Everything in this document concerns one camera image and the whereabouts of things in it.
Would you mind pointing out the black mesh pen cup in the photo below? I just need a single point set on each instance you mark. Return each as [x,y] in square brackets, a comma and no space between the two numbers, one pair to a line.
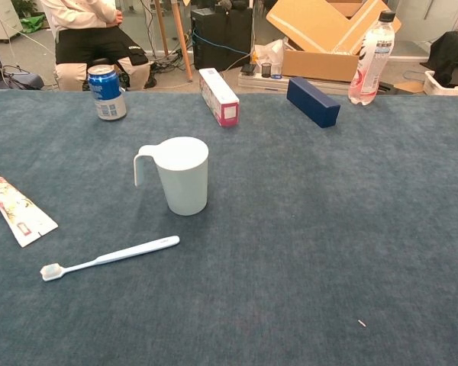
[266,70]

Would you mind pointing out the pink drink plastic bottle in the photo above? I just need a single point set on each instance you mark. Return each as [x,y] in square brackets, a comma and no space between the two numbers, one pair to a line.
[370,65]

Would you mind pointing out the aluminium profile rails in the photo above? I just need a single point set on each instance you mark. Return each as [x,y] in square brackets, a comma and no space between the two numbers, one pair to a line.
[263,84]

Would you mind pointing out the blue soda can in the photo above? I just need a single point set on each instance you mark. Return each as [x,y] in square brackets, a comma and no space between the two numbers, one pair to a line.
[107,95]

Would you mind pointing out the small black device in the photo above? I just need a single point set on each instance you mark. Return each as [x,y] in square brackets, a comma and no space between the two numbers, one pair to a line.
[248,68]

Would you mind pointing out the dark blue long box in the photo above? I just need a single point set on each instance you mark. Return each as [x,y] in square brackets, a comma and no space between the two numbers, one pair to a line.
[313,101]

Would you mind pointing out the wooden easel legs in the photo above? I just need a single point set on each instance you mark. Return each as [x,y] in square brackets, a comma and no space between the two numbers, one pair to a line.
[181,38]

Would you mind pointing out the white plastic bag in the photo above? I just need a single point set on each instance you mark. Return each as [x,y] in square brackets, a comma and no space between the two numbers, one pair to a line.
[269,53]

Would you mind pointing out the brown cardboard box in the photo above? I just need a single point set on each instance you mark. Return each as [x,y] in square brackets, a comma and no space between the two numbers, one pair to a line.
[320,38]

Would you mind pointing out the blue felt table mat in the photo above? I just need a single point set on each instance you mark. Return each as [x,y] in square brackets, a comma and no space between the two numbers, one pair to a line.
[290,228]

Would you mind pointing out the chrome swivel stool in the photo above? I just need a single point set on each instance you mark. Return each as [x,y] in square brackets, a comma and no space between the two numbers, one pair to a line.
[104,62]

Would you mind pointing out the black computer tower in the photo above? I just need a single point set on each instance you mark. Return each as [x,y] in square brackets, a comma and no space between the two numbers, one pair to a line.
[221,38]

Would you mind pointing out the white pink box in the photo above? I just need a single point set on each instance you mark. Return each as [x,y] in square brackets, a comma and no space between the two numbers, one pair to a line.
[217,95]

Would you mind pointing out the tiny white fleck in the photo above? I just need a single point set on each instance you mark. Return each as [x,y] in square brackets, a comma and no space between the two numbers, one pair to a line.
[362,323]

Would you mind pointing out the person in beige trousers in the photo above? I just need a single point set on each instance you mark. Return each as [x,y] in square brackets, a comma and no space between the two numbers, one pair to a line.
[88,42]

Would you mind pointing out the white storage bin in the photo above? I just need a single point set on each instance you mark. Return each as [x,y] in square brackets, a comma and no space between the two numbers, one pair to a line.
[442,87]

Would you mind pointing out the white printed toothpaste tube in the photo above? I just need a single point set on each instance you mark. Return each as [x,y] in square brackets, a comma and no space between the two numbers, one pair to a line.
[15,209]

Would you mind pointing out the black cloth cover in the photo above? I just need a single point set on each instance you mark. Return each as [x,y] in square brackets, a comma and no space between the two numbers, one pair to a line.
[454,53]

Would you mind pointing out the green bag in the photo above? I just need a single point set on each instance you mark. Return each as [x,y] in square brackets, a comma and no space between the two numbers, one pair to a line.
[32,23]

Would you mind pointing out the dark blue padded seat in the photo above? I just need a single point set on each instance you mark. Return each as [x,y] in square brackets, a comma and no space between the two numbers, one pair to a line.
[19,82]

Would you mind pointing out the white cabinet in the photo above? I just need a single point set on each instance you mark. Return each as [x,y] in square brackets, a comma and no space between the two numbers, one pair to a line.
[0,19]

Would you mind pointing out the light blue toothbrush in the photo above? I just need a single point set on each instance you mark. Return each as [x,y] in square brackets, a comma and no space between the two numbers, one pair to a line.
[126,253]

